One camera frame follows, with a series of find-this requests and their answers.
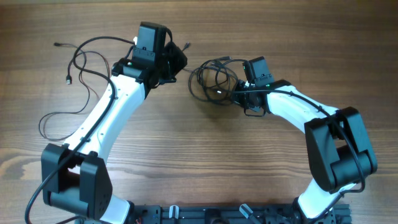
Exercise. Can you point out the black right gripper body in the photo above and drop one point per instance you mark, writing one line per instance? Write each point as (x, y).
(245, 99)

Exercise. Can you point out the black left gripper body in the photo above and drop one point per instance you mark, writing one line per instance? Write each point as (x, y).
(171, 60)

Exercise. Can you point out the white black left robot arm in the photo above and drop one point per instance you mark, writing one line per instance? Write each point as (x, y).
(74, 175)

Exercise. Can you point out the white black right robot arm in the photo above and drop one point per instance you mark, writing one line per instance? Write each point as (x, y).
(340, 154)

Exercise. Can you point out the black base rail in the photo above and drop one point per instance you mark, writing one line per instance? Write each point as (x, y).
(268, 214)

